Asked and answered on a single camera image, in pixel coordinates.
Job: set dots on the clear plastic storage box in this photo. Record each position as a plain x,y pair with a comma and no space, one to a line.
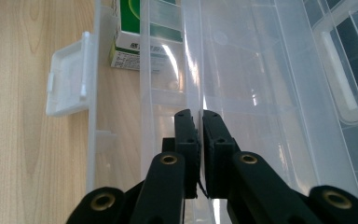
245,77

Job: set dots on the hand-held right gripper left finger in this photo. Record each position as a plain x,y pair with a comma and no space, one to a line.
186,149

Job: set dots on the green and white carton box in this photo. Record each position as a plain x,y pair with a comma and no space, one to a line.
127,18

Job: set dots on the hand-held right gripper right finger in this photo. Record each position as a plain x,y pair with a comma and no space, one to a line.
217,149

